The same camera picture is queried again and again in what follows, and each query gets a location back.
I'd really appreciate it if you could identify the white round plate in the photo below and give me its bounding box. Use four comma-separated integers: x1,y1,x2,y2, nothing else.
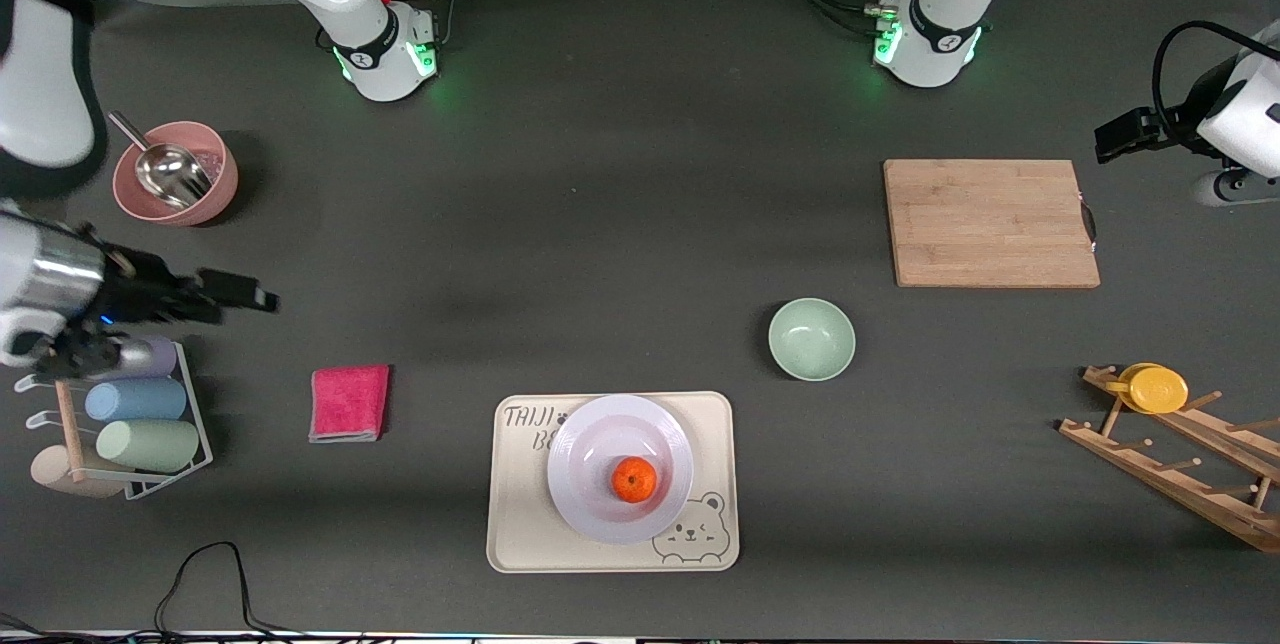
547,394,695,545

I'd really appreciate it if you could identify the orange mandarin fruit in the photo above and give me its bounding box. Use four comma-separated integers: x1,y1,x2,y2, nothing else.
612,457,659,504

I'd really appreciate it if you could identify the purple cup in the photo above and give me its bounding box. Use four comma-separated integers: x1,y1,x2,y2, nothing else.
115,336,179,380

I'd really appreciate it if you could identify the pink bowl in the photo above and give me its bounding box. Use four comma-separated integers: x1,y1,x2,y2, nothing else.
112,121,240,227

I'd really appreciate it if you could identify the blue cup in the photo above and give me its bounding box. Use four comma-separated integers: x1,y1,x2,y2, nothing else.
85,379,188,423

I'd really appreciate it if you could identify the metal scoop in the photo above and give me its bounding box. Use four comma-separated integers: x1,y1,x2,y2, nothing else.
108,111,214,209

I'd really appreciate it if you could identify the pink folded cloth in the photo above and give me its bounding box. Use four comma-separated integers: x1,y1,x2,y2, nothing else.
308,365,391,444

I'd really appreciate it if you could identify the green cup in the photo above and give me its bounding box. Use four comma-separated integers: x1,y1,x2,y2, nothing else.
96,419,201,473

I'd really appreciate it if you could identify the wooden cutting board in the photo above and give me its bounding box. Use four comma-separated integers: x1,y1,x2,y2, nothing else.
883,159,1101,289

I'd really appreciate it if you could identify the beige cup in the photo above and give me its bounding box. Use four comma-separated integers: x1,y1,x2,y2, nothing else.
30,446,126,500

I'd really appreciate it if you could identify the yellow cup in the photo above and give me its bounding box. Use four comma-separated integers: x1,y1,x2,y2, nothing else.
1105,363,1190,415

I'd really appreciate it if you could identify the wooden peg drying rack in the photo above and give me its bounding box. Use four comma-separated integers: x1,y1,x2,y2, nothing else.
1060,364,1280,555

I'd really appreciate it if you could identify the cream bear print tray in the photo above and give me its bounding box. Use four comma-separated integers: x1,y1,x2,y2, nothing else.
487,391,741,574

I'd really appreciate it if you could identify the pale green bowl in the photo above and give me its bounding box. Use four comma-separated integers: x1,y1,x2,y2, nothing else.
768,298,857,382

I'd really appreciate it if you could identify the white wire cup rack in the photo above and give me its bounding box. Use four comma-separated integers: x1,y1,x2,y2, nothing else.
15,339,214,502

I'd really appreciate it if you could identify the black looped table cable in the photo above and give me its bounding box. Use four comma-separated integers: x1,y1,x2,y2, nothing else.
0,542,401,644

